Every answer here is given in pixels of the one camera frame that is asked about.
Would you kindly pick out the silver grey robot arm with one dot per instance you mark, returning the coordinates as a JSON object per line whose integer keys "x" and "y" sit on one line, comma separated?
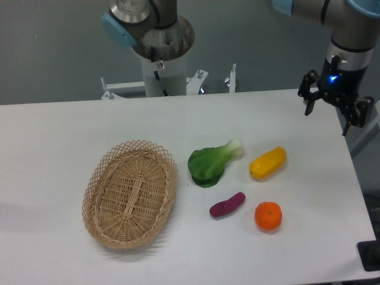
{"x": 354, "y": 25}

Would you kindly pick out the yellow mango toy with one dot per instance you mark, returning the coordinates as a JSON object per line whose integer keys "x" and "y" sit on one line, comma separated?
{"x": 268, "y": 163}

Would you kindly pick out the woven wicker basket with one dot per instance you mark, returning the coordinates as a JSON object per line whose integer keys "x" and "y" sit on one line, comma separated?
{"x": 130, "y": 195}

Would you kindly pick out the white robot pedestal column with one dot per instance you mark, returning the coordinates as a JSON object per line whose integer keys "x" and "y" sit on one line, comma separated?
{"x": 162, "y": 53}

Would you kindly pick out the orange tangerine toy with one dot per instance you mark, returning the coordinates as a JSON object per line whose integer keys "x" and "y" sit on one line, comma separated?
{"x": 268, "y": 216}

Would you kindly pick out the white metal mounting frame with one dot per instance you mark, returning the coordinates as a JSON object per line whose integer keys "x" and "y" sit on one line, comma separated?
{"x": 190, "y": 84}

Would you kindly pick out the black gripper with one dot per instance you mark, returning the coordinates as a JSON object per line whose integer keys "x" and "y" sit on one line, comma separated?
{"x": 339, "y": 88}

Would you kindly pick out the green bok choy toy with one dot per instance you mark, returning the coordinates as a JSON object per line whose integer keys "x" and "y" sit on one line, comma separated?
{"x": 207, "y": 165}

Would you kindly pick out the purple sweet potato toy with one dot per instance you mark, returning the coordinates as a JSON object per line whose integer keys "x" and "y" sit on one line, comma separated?
{"x": 226, "y": 207}

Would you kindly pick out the black device at table edge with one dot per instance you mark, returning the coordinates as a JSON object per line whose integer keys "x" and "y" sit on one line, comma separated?
{"x": 369, "y": 255}

